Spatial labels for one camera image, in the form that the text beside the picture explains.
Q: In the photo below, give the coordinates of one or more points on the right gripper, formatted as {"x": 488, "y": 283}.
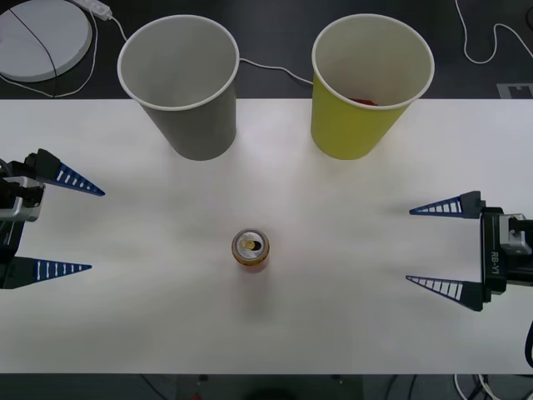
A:
{"x": 493, "y": 254}

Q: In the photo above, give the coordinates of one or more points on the round white disc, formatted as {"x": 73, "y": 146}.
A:
{"x": 37, "y": 41}

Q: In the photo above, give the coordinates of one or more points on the yellow-green plastic bin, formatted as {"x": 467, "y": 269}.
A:
{"x": 350, "y": 133}

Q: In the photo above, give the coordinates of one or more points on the red and gold drink can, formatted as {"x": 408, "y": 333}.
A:
{"x": 251, "y": 250}

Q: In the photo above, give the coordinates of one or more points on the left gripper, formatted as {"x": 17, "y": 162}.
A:
{"x": 9, "y": 239}

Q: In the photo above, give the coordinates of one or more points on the grey floor marker sheet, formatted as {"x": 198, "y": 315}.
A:
{"x": 516, "y": 90}

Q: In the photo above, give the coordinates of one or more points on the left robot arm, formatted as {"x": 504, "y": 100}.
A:
{"x": 18, "y": 200}

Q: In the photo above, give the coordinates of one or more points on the grey plastic bin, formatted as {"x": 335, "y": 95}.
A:
{"x": 195, "y": 133}

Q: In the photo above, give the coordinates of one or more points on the white power strip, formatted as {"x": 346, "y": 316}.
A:
{"x": 98, "y": 7}

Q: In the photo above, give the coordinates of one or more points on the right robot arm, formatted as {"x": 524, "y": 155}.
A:
{"x": 518, "y": 237}

